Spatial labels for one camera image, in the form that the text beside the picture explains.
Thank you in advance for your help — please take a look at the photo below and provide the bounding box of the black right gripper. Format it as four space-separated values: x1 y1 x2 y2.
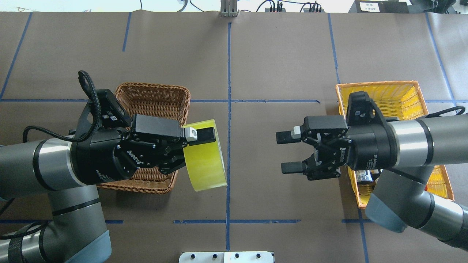
276 115 397 181

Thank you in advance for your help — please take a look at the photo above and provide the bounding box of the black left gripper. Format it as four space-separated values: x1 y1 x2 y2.
71 114 217 185

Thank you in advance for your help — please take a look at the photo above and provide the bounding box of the yellow-green tape roll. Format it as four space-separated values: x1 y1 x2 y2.
183 119 227 192

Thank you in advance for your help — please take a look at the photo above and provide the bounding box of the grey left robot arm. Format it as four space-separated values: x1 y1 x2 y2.
1 114 218 263

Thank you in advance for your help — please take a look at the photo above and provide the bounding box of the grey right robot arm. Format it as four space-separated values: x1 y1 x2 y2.
276 114 467 250

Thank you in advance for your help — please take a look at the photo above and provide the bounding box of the brown wicker basket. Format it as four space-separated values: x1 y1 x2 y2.
97 82 190 194

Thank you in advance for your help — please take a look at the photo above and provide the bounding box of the yellow woven plastic basket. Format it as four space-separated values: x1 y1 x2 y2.
335 80 455 209

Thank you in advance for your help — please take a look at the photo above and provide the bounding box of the small black labelled jar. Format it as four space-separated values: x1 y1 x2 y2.
355 170 373 185

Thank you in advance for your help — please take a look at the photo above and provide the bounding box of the black box white label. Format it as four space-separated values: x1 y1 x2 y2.
348 0 409 14

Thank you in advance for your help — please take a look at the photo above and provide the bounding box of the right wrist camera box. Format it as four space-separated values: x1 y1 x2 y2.
346 91 386 126

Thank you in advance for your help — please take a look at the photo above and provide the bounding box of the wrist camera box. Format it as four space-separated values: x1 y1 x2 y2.
96 89 131 129
346 91 386 126

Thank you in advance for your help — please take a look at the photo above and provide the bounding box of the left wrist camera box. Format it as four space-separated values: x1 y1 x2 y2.
96 89 131 129

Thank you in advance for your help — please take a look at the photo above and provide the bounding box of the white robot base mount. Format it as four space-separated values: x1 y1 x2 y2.
178 251 275 263

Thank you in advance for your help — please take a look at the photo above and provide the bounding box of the black braided left cable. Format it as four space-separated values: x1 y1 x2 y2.
0 70 101 240

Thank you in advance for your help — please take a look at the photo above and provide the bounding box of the grey metal post bracket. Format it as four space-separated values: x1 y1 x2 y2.
219 0 239 17

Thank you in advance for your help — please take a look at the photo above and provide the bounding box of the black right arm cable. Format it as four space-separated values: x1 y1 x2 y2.
428 105 466 118

